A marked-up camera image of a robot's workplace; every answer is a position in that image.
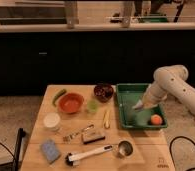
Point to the metal cup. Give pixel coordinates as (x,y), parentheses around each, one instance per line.
(125,149)

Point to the white lidded cup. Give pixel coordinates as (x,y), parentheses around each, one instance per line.
(51,121)

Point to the blue folded towel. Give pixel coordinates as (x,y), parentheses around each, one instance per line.
(50,151)

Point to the white handled brush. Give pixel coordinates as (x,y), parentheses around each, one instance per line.
(71,158)

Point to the black stand left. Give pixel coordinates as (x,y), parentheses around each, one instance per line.
(16,153)

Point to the small green cup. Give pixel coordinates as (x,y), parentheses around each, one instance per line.
(92,106)

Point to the green plastic tray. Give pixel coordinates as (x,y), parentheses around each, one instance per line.
(131,113)

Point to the green pepper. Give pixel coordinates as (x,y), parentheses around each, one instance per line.
(59,94)

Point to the orange bowl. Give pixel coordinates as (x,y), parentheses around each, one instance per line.
(70,103)

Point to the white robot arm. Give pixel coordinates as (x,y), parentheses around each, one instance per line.
(168,79)

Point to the yellow banana piece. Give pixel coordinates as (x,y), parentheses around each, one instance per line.
(106,122)

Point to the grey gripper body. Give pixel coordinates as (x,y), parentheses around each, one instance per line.
(138,106)

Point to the dark brown bowl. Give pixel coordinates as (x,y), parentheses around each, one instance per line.
(103,92)

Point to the orange ball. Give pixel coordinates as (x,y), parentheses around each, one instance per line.
(156,119)

